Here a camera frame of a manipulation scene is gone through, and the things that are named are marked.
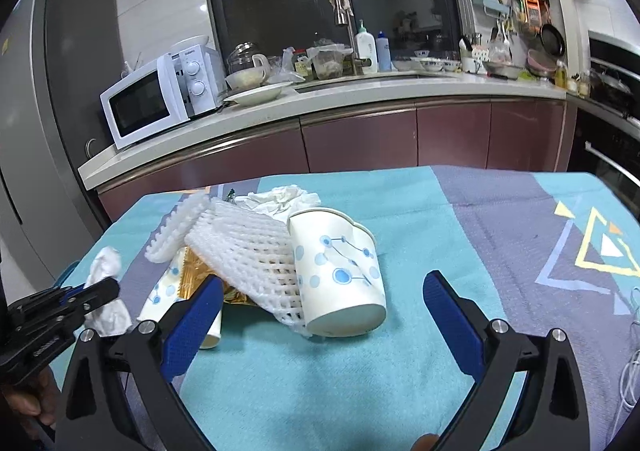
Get metal kitchen faucet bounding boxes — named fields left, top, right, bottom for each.
left=334, top=6, right=372, bottom=76

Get person's left hand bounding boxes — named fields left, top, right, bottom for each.
left=0, top=366, right=60, bottom=438

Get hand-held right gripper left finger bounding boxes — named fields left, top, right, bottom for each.
left=55, top=275, right=224, bottom=451

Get black frying pan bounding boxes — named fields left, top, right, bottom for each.
left=540, top=23, right=567, bottom=57

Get gold foil wrapper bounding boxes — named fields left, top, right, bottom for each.
left=182, top=248, right=251, bottom=305

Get white cable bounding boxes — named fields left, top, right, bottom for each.
left=612, top=288, right=640, bottom=432

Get ribbed white foam sleeve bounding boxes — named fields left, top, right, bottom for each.
left=145, top=193, right=212, bottom=265

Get stacked pink bowls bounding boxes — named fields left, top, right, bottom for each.
left=526, top=51, right=559, bottom=77

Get maroon base cabinet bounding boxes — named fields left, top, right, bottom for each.
left=97, top=98, right=578, bottom=222

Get white utensil holder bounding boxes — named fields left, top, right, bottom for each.
left=460, top=33, right=489, bottom=74

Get white pump bottle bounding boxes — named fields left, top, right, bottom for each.
left=355, top=20, right=379, bottom=74

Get blue grey printed tablecloth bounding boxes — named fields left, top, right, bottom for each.
left=52, top=165, right=640, bottom=451

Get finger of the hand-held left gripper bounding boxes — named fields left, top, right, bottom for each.
left=59, top=277, right=121, bottom=327

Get glass jar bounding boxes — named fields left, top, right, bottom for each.
left=226, top=42, right=261, bottom=74

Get large crumpled white tissue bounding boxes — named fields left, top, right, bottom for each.
left=235, top=185, right=321, bottom=224

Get flattened blue dotted paper cup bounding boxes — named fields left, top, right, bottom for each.
left=136, top=251, right=223, bottom=350

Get white kitchen counter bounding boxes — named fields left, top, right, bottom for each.
left=77, top=71, right=581, bottom=192

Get white bottle blue cap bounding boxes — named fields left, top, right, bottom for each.
left=376, top=31, right=393, bottom=72

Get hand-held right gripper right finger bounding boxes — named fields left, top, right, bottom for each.
left=422, top=270, right=591, bottom=451

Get black built-in oven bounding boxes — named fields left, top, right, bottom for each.
left=570, top=31, right=640, bottom=218

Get small white tissue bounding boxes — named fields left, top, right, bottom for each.
left=82, top=247, right=133, bottom=338

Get plain white bowl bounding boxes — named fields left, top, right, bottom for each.
left=167, top=35, right=211, bottom=52

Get grey refrigerator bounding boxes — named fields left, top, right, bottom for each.
left=0, top=0, right=126, bottom=282

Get clear plastic bag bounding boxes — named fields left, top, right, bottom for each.
left=270, top=47, right=306, bottom=84

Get white microwave oven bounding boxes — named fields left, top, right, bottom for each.
left=100, top=45, right=226, bottom=150

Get wide white foam net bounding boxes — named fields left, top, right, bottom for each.
left=185, top=198, right=312, bottom=338

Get dark wok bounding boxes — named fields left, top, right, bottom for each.
left=590, top=68, right=632, bottom=98

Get blue dotted paper cup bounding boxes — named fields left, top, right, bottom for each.
left=136, top=251, right=223, bottom=350
left=287, top=207, right=389, bottom=338

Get clear plastic food container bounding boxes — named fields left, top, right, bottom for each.
left=306, top=45, right=354, bottom=80

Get white bowl with food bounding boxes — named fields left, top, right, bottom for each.
left=225, top=68, right=268, bottom=90

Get large white plate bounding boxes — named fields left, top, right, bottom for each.
left=223, top=82, right=294, bottom=106

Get metal basin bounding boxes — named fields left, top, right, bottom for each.
left=487, top=58, right=524, bottom=80

